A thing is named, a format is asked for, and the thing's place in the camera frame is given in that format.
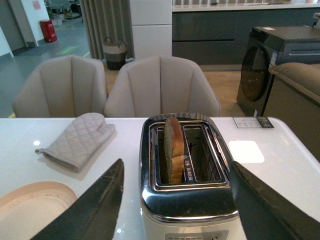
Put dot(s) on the white pillar cabinet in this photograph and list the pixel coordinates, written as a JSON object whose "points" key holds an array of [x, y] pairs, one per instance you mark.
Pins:
{"points": [[151, 23]]}

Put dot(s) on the label card on table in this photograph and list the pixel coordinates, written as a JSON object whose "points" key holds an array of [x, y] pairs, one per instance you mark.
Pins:
{"points": [[252, 122]]}

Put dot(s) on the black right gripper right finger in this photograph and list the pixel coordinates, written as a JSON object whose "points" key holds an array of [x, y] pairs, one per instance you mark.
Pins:
{"points": [[265, 214]]}

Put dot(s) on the beige chair right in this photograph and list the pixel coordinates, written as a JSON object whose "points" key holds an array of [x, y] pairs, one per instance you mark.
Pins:
{"points": [[161, 85]]}

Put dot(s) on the grey quilted oven mitt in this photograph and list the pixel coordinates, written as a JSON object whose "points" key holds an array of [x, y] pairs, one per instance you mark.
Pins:
{"points": [[79, 141]]}

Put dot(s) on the chrome white toaster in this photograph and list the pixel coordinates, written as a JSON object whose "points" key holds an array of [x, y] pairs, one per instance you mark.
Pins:
{"points": [[201, 205]]}

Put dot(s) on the beige chair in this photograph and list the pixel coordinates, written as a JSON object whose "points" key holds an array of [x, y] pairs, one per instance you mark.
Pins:
{"points": [[161, 85], [63, 87]]}

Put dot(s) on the dark grey kitchen counter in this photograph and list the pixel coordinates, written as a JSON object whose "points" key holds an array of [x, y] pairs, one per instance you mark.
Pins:
{"points": [[219, 35]]}

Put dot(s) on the beige curtain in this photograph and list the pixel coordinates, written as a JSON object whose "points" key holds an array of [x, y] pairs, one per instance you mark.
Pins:
{"points": [[107, 18]]}

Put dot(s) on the red box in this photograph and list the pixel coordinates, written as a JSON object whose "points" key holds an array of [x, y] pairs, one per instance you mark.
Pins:
{"points": [[48, 30]]}

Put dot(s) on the beige round plate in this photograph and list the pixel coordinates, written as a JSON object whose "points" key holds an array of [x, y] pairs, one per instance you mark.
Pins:
{"points": [[25, 211]]}

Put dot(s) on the slice of bread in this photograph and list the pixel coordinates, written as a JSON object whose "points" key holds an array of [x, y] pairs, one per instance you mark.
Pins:
{"points": [[174, 148]]}

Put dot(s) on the woven basket with handles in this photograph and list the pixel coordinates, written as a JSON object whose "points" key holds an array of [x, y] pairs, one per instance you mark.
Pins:
{"points": [[114, 53]]}

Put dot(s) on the beige chair left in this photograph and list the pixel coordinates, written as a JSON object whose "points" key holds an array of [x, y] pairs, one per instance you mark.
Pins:
{"points": [[63, 87]]}

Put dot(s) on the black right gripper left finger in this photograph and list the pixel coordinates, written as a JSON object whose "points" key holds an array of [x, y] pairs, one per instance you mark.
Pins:
{"points": [[94, 215]]}

